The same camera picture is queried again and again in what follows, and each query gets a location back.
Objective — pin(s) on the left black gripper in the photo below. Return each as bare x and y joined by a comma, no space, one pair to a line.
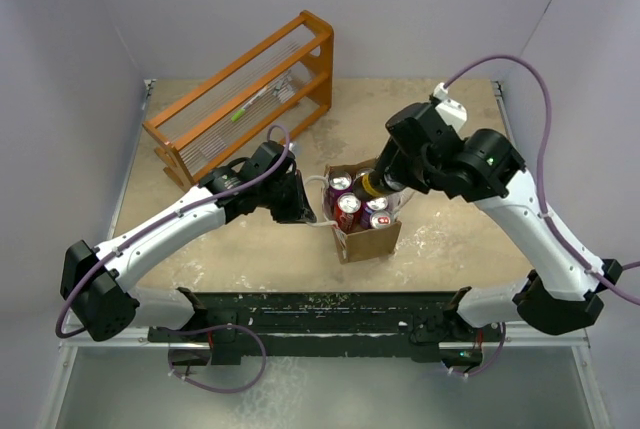
299,210

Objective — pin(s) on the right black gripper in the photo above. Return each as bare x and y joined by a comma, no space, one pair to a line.
392,159

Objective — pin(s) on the dark black soda can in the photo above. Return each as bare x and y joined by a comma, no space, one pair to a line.
371,185

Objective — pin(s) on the silver blue red can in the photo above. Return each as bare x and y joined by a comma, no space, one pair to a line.
380,219

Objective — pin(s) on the watermelon print canvas bag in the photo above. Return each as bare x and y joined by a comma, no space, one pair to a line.
360,244

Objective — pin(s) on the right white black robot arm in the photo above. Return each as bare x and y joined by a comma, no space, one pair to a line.
560,294

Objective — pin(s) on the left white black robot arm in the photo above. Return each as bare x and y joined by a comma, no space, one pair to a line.
98,283

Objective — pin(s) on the purple fanta can far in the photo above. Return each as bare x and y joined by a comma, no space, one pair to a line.
339,182

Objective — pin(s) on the purple fanta can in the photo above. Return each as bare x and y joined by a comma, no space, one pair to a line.
339,182
370,207

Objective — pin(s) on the red coke can far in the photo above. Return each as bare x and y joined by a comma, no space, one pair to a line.
362,172

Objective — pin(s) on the red coke can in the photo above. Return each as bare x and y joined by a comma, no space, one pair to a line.
362,172
347,211

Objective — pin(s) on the red coke can centre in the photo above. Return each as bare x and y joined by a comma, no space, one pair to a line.
347,211

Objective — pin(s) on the purple fanta can centre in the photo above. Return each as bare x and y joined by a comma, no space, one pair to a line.
370,207

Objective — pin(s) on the green capped marker pen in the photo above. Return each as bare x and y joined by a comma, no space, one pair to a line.
239,113

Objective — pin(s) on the orange wooden wire rack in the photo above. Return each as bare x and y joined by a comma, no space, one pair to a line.
287,78

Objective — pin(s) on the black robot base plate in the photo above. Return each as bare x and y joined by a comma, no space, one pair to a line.
413,325

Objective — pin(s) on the aluminium frame rail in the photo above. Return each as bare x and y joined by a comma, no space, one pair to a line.
426,152

